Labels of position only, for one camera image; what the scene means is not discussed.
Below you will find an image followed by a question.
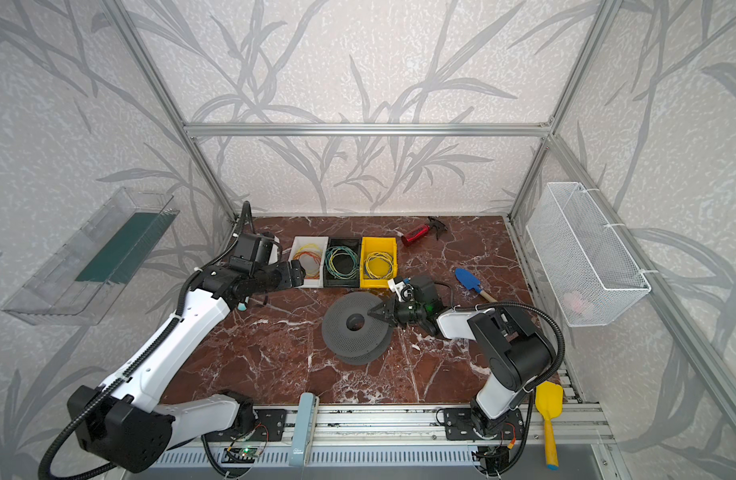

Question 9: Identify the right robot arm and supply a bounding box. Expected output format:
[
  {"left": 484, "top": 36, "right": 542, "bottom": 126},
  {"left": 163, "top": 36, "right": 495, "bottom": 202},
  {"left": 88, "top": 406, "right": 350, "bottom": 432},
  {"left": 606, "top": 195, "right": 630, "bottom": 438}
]
[{"left": 367, "top": 275, "right": 566, "bottom": 439}]

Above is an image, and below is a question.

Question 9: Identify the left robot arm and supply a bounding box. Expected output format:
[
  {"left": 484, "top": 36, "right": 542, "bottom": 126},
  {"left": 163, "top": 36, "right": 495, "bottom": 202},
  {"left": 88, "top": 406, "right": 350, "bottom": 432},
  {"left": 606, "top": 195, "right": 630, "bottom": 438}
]
[{"left": 37, "top": 202, "right": 304, "bottom": 479}]

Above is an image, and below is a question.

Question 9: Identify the white plastic bin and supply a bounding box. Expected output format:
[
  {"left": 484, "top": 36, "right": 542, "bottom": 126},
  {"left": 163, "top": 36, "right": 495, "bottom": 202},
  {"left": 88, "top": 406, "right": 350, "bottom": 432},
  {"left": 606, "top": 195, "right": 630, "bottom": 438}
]
[{"left": 289, "top": 236, "right": 328, "bottom": 288}]

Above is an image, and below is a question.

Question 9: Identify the grey perforated spool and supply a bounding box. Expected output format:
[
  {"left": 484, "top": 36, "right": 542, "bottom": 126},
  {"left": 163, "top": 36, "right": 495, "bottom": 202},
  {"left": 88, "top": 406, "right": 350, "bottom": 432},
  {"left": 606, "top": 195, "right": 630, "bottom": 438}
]
[{"left": 321, "top": 291, "right": 393, "bottom": 365}]

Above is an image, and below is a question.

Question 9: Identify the yellow plastic bin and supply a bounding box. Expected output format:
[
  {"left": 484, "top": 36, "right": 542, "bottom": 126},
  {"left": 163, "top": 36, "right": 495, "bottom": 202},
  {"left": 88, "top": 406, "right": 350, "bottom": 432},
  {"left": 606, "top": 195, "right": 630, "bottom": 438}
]
[{"left": 359, "top": 237, "right": 398, "bottom": 289}]

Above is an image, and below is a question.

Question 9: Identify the black plastic bin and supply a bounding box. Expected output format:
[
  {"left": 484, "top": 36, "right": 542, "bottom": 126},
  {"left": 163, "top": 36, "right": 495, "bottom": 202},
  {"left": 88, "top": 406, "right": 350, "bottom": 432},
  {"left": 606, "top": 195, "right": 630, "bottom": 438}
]
[{"left": 324, "top": 238, "right": 361, "bottom": 288}]

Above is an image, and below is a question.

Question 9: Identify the pink object in basket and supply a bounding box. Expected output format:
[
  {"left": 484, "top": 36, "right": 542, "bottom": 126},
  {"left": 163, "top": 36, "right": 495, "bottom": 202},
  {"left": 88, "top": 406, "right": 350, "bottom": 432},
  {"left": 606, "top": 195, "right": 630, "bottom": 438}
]
[{"left": 562, "top": 291, "right": 594, "bottom": 319}]

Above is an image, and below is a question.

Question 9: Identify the green circuit board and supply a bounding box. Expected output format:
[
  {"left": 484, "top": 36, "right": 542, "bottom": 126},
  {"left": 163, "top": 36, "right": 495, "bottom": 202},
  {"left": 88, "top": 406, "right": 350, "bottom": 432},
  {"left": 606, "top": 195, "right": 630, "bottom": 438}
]
[{"left": 221, "top": 444, "right": 266, "bottom": 465}]

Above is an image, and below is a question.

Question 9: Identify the red cable coil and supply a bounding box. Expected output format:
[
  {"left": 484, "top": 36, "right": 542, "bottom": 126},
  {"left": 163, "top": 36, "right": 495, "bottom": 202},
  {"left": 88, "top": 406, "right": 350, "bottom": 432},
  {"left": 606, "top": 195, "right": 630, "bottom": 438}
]
[{"left": 295, "top": 250, "right": 323, "bottom": 279}]

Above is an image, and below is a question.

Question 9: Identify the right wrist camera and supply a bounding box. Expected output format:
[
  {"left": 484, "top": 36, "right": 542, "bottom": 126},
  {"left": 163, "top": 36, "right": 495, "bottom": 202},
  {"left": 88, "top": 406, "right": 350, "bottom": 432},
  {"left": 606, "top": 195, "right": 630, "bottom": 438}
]
[{"left": 386, "top": 275, "right": 443, "bottom": 308}]

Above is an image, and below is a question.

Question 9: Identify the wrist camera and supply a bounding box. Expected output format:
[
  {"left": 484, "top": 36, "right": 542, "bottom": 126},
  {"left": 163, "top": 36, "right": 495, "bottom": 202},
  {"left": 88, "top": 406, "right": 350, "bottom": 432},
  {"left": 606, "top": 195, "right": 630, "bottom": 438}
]
[
  {"left": 229, "top": 232, "right": 281, "bottom": 267},
  {"left": 386, "top": 275, "right": 443, "bottom": 308}
]

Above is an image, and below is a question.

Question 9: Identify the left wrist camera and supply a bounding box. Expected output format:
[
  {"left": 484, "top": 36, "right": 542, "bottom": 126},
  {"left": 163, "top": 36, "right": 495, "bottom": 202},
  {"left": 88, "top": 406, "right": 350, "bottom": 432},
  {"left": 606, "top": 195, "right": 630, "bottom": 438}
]
[{"left": 229, "top": 232, "right": 281, "bottom": 267}]

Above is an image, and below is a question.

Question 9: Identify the green cable coil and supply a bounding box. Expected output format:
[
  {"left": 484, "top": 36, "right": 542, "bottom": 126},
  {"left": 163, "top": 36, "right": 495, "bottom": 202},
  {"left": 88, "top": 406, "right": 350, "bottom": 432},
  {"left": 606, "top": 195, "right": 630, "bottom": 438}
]
[{"left": 324, "top": 245, "right": 361, "bottom": 281}]

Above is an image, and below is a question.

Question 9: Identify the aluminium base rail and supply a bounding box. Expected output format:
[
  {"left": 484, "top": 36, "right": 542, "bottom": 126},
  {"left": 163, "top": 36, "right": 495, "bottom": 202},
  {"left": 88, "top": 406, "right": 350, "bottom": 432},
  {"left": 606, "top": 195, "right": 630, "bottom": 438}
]
[{"left": 152, "top": 403, "right": 616, "bottom": 473}]

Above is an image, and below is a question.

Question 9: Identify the white wire mesh basket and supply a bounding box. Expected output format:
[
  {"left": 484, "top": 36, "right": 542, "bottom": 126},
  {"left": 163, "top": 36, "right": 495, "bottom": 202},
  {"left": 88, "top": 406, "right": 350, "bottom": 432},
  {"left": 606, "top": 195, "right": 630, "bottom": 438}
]
[{"left": 526, "top": 182, "right": 651, "bottom": 327}]

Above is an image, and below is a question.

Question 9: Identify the clear plastic wall tray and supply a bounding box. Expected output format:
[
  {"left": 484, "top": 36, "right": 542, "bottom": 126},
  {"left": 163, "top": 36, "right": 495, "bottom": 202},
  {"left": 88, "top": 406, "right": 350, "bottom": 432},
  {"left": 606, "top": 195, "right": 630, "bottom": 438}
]
[{"left": 2, "top": 187, "right": 179, "bottom": 326}]

